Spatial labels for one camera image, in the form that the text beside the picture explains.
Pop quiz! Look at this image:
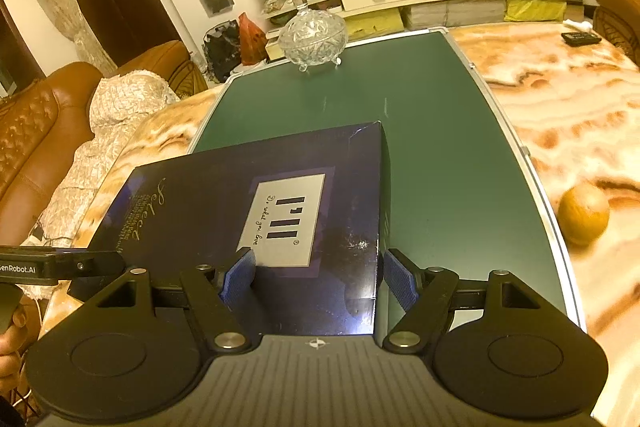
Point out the marble desktop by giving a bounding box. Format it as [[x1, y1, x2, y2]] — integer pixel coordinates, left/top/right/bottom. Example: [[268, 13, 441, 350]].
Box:
[[35, 21, 640, 427]]

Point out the black mesh trash bin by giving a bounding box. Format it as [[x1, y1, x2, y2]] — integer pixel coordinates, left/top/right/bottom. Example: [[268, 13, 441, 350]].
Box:
[[202, 19, 243, 82]]

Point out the yellow bundle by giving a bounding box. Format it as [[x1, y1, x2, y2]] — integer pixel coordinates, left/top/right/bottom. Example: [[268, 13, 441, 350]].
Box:
[[345, 13, 406, 42], [505, 0, 568, 22]]

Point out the person's left hand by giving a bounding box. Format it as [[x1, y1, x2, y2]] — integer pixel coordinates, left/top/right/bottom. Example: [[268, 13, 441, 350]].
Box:
[[0, 306, 30, 390]]

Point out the crystal candy dish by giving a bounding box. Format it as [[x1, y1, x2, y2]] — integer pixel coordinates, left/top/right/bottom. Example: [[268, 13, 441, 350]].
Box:
[[277, 0, 349, 72]]

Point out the orange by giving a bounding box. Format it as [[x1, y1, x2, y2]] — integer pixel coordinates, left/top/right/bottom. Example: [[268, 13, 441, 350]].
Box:
[[557, 183, 611, 248]]

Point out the green desk mat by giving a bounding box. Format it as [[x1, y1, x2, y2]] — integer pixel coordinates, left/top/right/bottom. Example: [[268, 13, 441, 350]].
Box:
[[187, 28, 586, 333]]

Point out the white lace sofa cover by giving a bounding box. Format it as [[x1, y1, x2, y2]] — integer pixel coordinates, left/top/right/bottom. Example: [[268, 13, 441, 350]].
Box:
[[30, 74, 181, 300]]

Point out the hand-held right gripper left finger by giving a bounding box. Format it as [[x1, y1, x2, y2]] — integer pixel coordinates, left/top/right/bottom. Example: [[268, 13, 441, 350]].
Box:
[[92, 247, 257, 354]]

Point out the dark blue box lid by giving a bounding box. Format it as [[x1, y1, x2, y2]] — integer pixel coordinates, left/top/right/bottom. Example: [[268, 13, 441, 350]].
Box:
[[91, 121, 392, 338]]

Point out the orange plastic bag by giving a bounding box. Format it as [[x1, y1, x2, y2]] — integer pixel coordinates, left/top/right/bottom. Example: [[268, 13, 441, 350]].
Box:
[[237, 12, 268, 66]]

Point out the brown leather sofa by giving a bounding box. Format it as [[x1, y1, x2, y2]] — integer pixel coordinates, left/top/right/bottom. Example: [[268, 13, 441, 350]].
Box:
[[0, 39, 208, 248], [593, 0, 640, 70]]

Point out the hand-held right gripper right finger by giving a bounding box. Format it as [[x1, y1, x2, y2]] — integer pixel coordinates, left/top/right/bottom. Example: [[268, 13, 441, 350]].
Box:
[[382, 249, 551, 354]]

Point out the black remote control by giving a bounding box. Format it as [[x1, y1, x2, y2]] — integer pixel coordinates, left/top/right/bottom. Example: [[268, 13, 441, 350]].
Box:
[[560, 31, 602, 47]]

